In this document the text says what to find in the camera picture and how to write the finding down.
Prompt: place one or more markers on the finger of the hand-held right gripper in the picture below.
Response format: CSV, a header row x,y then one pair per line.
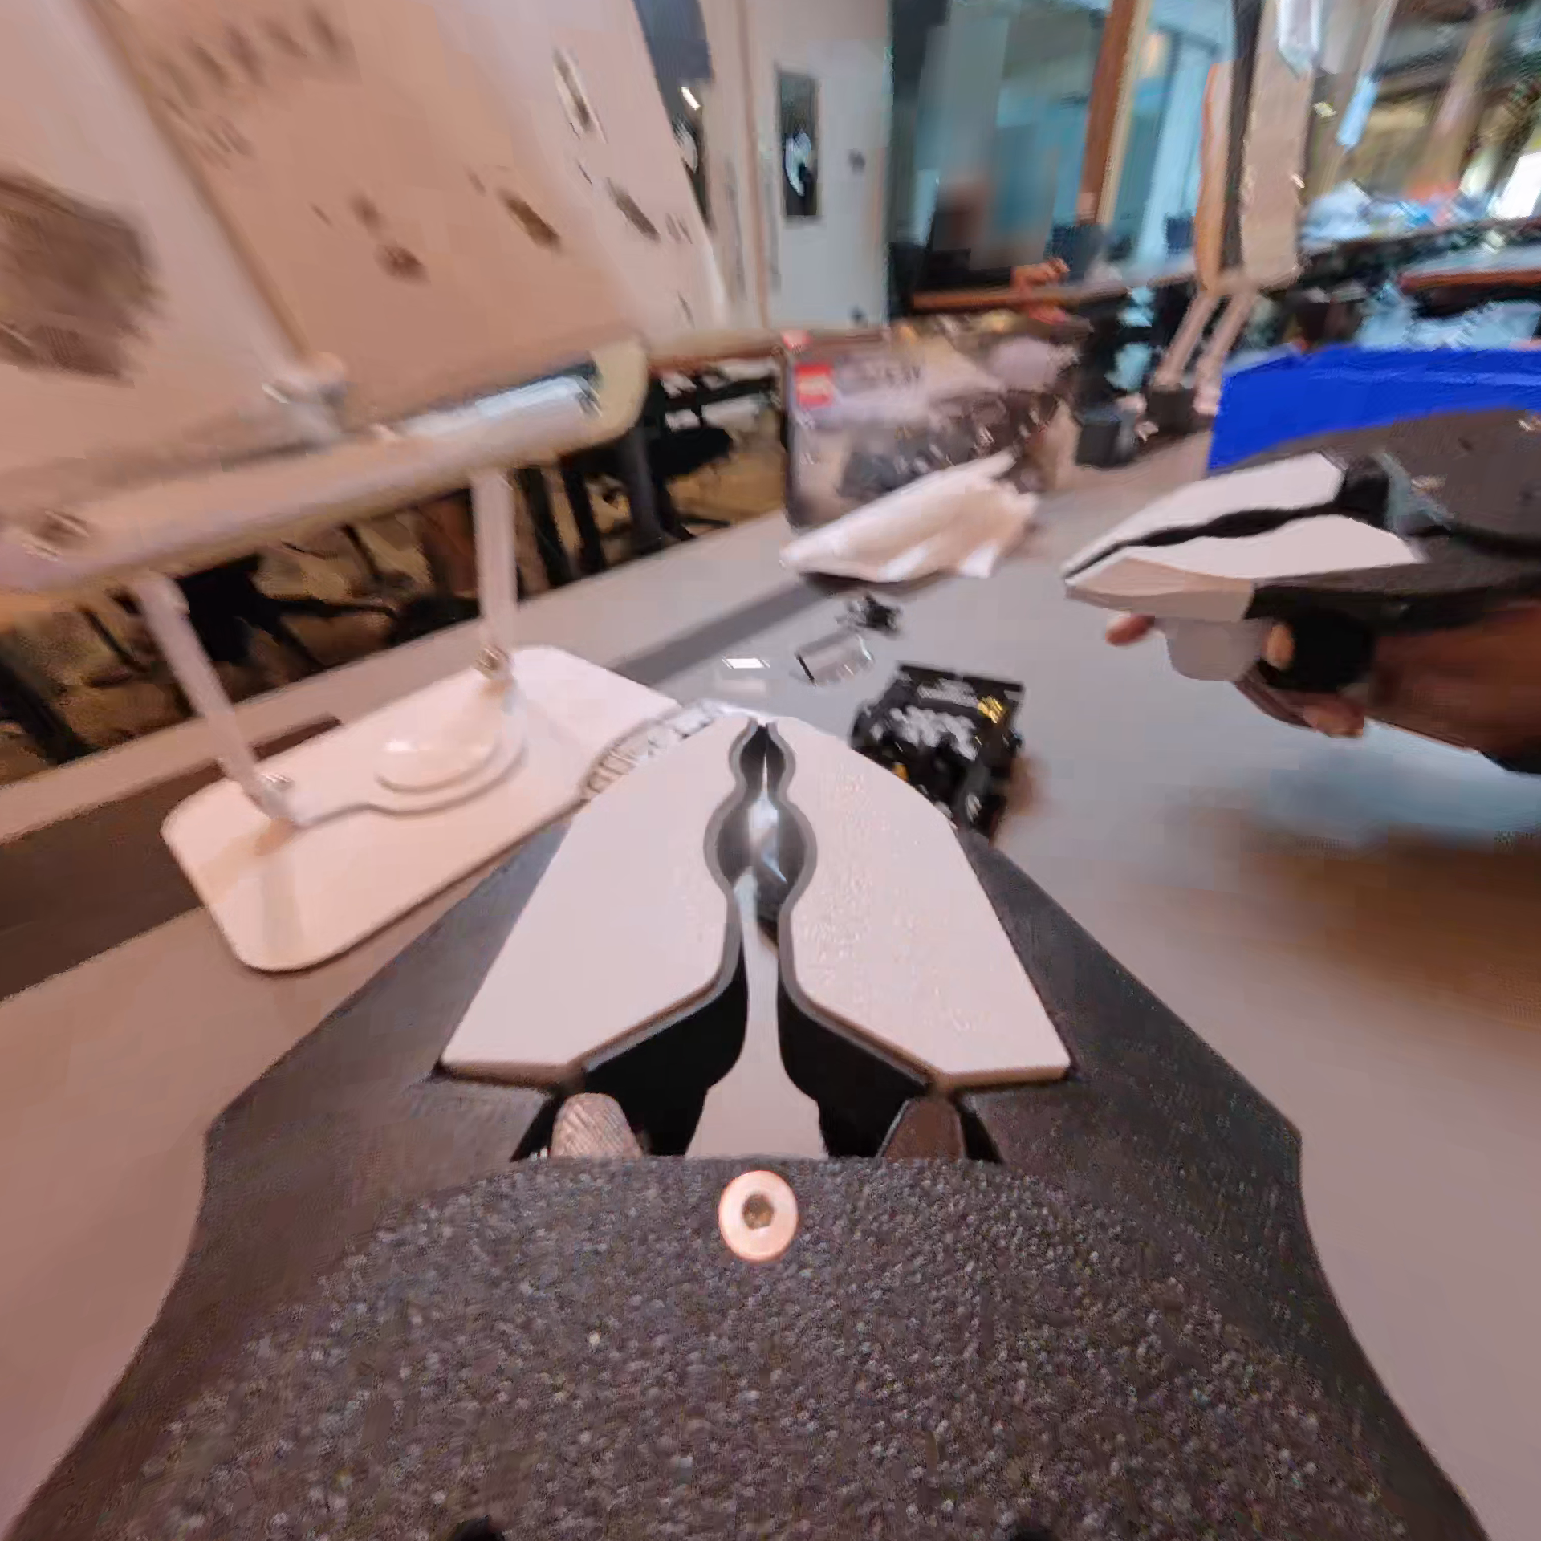
x,y
1241,574
1230,500

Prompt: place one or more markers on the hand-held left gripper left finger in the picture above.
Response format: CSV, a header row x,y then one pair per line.
x,y
601,938

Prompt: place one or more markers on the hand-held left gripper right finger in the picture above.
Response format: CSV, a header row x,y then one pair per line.
x,y
915,938

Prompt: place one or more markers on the small glossy lego piece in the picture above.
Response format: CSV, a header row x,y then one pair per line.
x,y
767,843

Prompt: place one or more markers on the black lego car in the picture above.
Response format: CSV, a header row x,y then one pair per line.
x,y
939,737

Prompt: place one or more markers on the transparent lego windshield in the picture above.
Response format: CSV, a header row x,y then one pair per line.
x,y
834,659

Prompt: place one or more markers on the lego set box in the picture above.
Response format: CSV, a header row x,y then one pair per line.
x,y
915,409

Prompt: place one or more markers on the lego instruction booklet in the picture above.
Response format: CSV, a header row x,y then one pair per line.
x,y
361,181

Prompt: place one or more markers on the person's right hand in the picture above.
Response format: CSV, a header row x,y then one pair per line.
x,y
1456,688

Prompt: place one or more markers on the blue plastic bin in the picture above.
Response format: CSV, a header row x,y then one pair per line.
x,y
1384,385

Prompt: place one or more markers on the white sticker sheet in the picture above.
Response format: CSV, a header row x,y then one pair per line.
x,y
649,747

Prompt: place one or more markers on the white book stand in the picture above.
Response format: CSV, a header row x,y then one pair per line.
x,y
396,783

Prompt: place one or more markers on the wooden desk with black legs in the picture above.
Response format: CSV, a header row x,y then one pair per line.
x,y
1058,285

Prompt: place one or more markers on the pile of white paper bags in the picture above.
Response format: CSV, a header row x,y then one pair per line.
x,y
903,530

